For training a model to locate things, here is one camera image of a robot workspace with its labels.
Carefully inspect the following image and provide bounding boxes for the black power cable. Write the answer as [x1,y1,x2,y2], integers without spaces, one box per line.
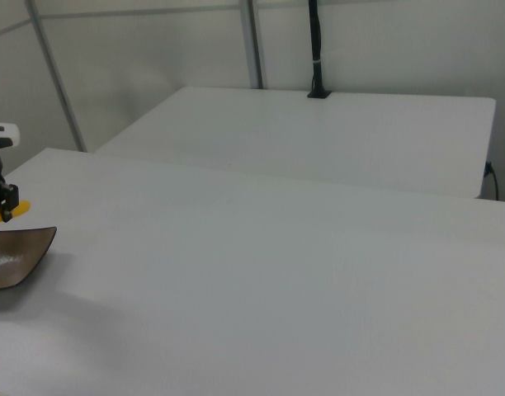
[484,160,500,202]

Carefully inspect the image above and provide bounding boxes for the horizontal grey metal frame rail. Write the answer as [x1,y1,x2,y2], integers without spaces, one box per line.
[0,0,315,41]

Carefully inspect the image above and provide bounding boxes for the square brown ceramic plate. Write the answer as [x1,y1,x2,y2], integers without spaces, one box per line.
[0,225,58,293]

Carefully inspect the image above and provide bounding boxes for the white side table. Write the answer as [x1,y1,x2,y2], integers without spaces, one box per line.
[93,85,498,201]

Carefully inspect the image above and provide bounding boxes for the yellow banana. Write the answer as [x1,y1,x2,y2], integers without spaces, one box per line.
[0,198,32,226]

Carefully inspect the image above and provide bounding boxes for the black camera pole with base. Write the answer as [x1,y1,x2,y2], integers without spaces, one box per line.
[306,0,333,100]

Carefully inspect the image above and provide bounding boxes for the slanted grey metal frame post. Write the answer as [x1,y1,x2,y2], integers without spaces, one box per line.
[24,0,87,153]

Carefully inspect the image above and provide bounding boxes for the upright grey metal frame post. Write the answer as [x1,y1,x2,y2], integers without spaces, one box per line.
[239,0,265,90]

